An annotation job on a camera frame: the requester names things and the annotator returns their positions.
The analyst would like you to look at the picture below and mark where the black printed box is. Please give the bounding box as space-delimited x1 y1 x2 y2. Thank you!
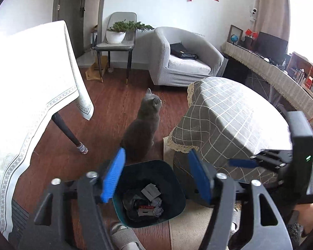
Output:
130 197 150 209

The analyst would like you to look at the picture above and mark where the framed picture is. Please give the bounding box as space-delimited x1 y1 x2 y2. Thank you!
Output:
228 25 244 46

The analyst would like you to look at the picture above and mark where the black monitor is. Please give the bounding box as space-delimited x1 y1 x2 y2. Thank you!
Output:
256 31 289 63

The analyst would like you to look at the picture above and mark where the white carton box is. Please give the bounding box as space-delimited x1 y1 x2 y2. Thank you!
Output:
141 184 161 201

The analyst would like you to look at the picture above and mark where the grey checked tablecloth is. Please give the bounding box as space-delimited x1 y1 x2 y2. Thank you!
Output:
169 77 296 185

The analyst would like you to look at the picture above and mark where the grey slipper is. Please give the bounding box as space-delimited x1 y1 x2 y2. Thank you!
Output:
110 222 144 250

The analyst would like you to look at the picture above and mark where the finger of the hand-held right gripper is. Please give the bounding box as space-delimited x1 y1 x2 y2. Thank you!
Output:
229 158 284 170
250 149 294 162

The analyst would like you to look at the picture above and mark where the potted plant white pot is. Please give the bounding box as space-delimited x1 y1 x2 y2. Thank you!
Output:
106 20 155 44

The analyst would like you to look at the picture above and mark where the grey cat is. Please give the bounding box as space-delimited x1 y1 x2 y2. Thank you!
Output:
119 88 163 163

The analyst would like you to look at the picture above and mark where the cardboard box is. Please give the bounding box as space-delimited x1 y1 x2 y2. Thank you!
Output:
86 56 109 81

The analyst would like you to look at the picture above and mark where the beige curtain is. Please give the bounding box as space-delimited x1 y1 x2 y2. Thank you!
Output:
253 0 290 42

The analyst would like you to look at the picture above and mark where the beige floor mat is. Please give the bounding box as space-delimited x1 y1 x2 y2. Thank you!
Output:
163 135 240 250

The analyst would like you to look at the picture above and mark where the beige fringed cloth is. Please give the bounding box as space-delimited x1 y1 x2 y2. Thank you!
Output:
221 42 313 146

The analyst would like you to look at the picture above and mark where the grey dining chair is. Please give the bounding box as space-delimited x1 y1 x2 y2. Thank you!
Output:
94 12 137 84

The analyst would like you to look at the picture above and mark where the dark teal trash bin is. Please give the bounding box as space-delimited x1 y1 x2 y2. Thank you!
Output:
112 160 186 228

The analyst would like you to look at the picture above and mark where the wooden desk organizer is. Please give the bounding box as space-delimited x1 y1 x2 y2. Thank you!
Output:
287 51 313 105

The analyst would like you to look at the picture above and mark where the grey door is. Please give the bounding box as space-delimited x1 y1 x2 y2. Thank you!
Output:
53 0 107 58

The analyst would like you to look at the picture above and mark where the grey armchair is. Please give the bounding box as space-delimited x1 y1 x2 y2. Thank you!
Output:
148 26 224 87

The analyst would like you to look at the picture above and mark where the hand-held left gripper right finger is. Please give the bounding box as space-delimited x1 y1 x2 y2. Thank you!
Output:
188 150 294 250

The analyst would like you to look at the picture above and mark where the black table leg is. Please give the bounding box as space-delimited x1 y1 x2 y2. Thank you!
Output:
51 112 88 155

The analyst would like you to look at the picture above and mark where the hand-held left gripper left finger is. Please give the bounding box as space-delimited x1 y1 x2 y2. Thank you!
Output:
17 147 126 250

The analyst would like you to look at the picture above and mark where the white patterned tablecloth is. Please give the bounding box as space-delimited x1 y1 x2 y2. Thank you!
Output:
0 20 94 237

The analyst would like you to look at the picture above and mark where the red white packaging card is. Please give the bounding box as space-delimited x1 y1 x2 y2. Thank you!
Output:
138 205 155 216

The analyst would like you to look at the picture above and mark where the white paper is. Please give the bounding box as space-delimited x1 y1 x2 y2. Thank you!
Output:
149 197 164 217

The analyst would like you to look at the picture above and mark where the black handbag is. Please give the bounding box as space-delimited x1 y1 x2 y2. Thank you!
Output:
170 42 199 60

